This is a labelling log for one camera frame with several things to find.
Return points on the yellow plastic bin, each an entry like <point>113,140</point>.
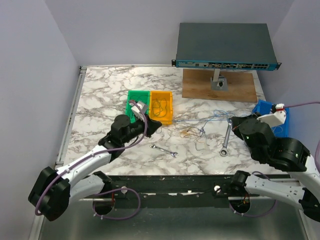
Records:
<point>161,107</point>

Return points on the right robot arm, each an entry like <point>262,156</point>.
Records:
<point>282,153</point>

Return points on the blue plastic bin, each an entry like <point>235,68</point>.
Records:
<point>264,108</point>

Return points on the grey metal stand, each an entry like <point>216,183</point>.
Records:
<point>218,82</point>

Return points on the silver open-end wrench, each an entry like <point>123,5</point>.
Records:
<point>172,153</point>

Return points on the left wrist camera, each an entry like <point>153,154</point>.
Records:
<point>138,108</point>

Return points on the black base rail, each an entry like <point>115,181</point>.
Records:
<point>167,191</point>

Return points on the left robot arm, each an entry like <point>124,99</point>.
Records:
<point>55,189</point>

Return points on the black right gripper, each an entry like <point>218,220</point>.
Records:
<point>237,120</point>

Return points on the green plastic bin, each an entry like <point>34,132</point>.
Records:
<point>138,96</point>

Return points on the brown wooden board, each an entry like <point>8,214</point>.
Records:
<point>233,86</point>

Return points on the grey network switch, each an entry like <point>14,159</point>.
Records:
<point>229,46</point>

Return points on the silver ratchet wrench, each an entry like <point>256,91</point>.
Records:
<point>224,150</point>

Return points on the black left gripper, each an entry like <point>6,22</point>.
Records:
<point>151,126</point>

